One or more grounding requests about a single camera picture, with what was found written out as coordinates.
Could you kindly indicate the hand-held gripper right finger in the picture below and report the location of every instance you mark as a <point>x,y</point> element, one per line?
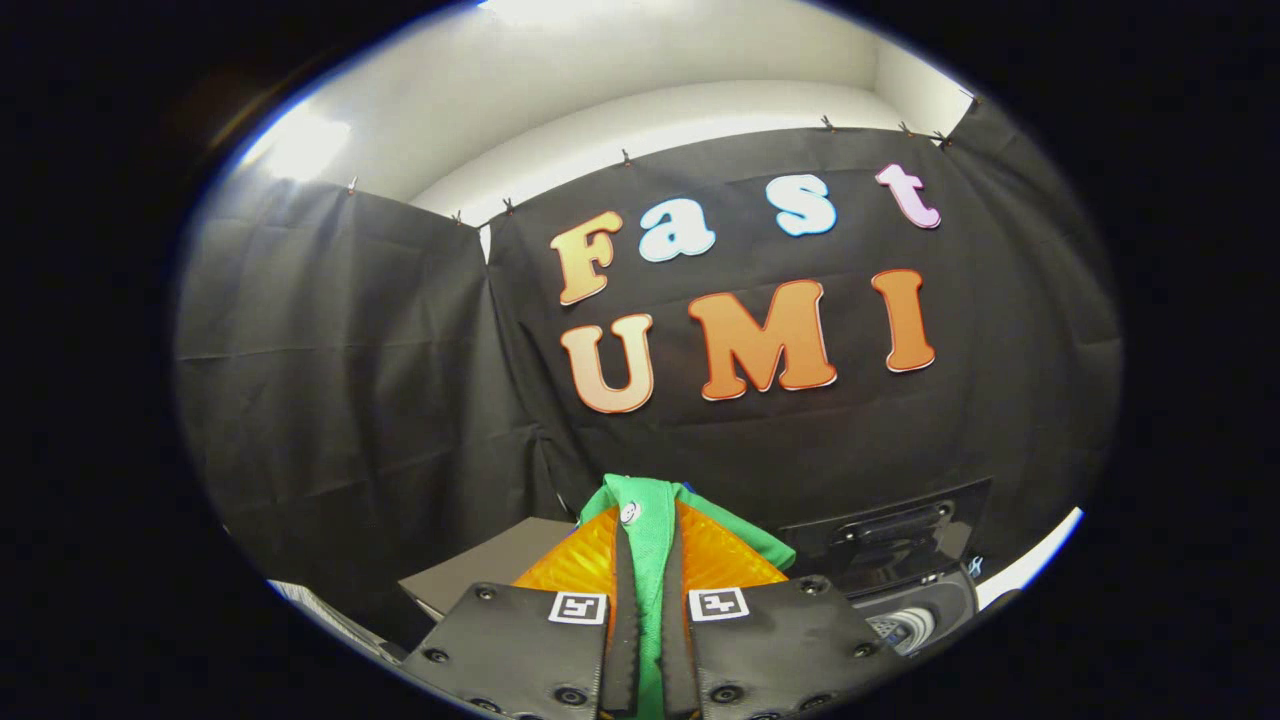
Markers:
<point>676,640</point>

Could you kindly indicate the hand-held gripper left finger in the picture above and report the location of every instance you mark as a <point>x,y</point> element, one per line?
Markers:
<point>624,640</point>

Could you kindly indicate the green polo shirt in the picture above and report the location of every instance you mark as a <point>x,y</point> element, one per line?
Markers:
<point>650,540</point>

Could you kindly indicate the black backdrop cloth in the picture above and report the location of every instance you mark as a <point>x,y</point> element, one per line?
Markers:
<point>350,350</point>

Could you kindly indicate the row of black cloth clips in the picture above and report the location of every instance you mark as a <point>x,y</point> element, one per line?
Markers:
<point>627,157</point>

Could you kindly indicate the ceiling strip light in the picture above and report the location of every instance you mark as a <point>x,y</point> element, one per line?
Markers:
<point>300,145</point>

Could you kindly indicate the ceiling light panel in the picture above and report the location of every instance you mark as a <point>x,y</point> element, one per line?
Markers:
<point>560,10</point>

